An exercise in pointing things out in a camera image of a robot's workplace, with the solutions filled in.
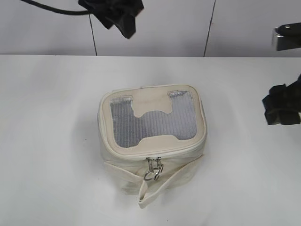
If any cream canvas zipper bag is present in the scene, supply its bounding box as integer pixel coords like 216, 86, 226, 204
97, 84, 207, 209

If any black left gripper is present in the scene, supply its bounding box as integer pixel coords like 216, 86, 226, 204
78, 0, 144, 39

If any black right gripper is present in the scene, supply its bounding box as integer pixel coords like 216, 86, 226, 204
262, 75, 301, 125

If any silver zipper pull ring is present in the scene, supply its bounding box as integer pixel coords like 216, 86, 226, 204
154, 157, 165, 181
143, 157, 158, 182

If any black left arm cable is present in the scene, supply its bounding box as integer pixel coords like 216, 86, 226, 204
20, 0, 92, 16

